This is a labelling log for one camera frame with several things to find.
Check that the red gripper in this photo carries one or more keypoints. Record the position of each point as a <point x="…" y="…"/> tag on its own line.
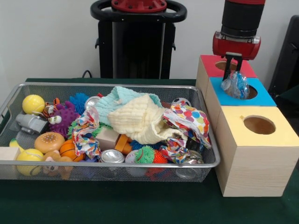
<point x="236" y="47"/>

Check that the crushed clear water bottle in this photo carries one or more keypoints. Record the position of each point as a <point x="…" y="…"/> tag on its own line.
<point x="236" y="85"/>

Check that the cream muslin cloth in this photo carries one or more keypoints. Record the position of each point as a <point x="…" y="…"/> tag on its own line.
<point x="140" y="119"/>

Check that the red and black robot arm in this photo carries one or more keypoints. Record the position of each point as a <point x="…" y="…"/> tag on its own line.
<point x="241" y="16"/>

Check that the wooden box with three holes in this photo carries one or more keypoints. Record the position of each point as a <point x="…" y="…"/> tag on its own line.
<point x="252" y="170"/>

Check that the silver mesh bin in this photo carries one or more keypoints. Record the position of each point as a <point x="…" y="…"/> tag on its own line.
<point x="201" y="173"/>

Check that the black panel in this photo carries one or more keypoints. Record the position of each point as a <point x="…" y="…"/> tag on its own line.
<point x="287" y="58"/>

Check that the small soccer ball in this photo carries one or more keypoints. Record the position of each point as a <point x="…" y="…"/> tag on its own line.
<point x="181" y="100"/>

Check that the dark green table cloth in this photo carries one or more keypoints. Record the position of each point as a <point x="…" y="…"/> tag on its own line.
<point x="116" y="205"/>
<point x="289" y="100"/>

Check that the polka dot paper napkin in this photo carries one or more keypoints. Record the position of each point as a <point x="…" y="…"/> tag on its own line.
<point x="191" y="119"/>

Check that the light blue muslin cloth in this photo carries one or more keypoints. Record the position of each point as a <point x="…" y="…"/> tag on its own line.
<point x="109" y="102"/>

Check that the silver drink can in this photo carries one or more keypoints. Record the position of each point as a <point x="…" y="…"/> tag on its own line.
<point x="112" y="156"/>

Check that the small orange basketball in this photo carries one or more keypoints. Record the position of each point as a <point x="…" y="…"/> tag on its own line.
<point x="67" y="149"/>

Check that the yellow ball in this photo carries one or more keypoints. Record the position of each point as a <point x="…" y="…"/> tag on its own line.
<point x="33" y="104"/>
<point x="29" y="155"/>

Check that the grey plastic toy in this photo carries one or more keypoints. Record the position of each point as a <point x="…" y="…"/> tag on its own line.
<point x="30" y="122"/>

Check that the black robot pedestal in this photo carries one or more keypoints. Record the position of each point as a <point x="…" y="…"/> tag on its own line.
<point x="137" y="46"/>

